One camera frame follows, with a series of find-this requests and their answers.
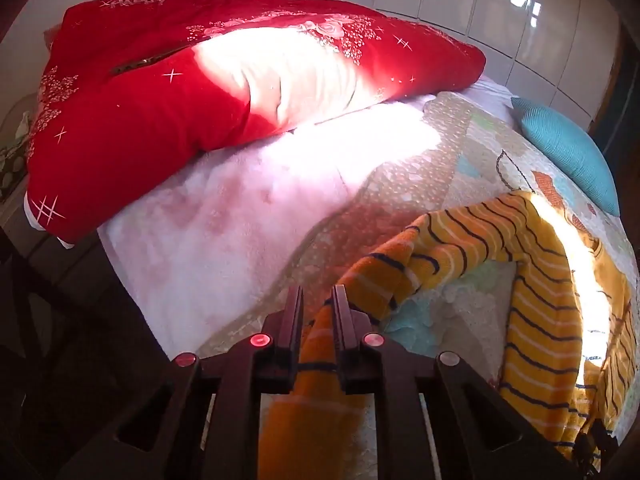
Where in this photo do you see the teal knitted pillow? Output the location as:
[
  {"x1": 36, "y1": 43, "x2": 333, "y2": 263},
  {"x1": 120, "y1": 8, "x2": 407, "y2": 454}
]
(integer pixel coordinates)
[{"x1": 511, "y1": 97, "x2": 621, "y2": 217}]

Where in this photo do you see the dark furniture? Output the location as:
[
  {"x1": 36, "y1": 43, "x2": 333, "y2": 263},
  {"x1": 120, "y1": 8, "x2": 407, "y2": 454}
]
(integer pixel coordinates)
[{"x1": 0, "y1": 230, "x2": 171, "y2": 480}]

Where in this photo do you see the white bed sheet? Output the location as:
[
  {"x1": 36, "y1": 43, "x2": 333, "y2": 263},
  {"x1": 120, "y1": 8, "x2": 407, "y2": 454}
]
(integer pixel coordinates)
[{"x1": 465, "y1": 76, "x2": 518, "y2": 113}]

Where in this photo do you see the white glossy wardrobe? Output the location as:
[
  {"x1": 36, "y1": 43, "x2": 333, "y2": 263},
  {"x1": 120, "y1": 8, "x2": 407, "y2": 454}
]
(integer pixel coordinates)
[{"x1": 320, "y1": 0, "x2": 621, "y2": 126}]

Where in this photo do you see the yellow striped sweater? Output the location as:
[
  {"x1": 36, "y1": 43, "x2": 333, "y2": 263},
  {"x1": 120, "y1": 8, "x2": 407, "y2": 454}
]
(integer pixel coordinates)
[{"x1": 257, "y1": 190, "x2": 638, "y2": 480}]

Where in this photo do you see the white fleece blanket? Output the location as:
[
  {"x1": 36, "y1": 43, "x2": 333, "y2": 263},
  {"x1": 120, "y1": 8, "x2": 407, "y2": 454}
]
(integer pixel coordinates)
[{"x1": 97, "y1": 105, "x2": 441, "y2": 356}]

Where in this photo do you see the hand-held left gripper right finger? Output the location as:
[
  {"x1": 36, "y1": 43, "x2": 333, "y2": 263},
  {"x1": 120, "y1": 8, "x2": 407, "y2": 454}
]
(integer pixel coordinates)
[{"x1": 332, "y1": 285, "x2": 581, "y2": 480}]

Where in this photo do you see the patchwork quilted bedspread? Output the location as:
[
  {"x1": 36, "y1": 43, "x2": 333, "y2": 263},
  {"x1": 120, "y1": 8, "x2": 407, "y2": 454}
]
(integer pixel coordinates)
[{"x1": 195, "y1": 91, "x2": 640, "y2": 461}]

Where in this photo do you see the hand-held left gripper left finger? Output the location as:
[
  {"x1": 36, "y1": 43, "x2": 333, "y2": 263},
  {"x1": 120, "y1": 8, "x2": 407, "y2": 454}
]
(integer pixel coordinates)
[{"x1": 60, "y1": 285, "x2": 306, "y2": 480}]

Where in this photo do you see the floral printed cloth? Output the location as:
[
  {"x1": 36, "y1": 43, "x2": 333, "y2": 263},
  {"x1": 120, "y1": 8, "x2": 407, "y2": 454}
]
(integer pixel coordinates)
[{"x1": 0, "y1": 110, "x2": 32, "y2": 201}]

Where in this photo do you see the red floral quilt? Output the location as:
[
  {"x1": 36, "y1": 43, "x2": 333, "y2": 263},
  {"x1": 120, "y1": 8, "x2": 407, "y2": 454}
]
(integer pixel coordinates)
[{"x1": 25, "y1": 0, "x2": 487, "y2": 246}]

